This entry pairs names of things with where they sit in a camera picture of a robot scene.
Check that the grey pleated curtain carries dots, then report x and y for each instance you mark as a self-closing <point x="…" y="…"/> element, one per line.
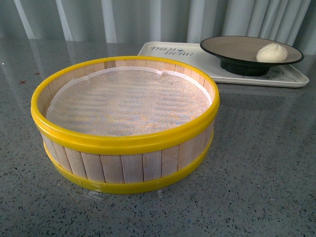
<point x="138" y="21"/>

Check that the white steamer liner cloth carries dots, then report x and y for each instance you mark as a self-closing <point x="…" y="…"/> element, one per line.
<point x="128" y="101"/>

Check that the wooden steamer with yellow rims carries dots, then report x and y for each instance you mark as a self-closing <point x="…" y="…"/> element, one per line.
<point x="127" y="164"/>

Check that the white steamed bun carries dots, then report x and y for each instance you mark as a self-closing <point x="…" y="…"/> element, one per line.
<point x="272" y="53"/>

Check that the beige plate with black rim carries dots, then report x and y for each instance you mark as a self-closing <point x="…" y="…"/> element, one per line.
<point x="237" y="54"/>

